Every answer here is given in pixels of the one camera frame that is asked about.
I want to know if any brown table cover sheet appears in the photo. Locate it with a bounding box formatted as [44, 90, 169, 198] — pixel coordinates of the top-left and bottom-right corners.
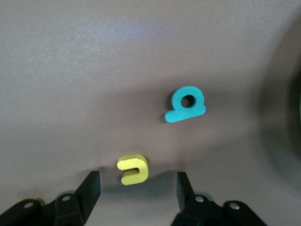
[0, 0, 301, 226]

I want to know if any teal foam letter b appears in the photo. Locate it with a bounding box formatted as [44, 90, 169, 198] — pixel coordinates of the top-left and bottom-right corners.
[164, 85, 207, 123]

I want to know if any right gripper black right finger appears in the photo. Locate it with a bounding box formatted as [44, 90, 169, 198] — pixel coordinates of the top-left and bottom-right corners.
[170, 171, 268, 226]

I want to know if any yellow foam letter u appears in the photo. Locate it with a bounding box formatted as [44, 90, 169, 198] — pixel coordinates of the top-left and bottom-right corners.
[117, 154, 150, 186]

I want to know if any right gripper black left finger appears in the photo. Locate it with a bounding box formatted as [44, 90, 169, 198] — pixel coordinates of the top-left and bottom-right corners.
[0, 170, 101, 226]

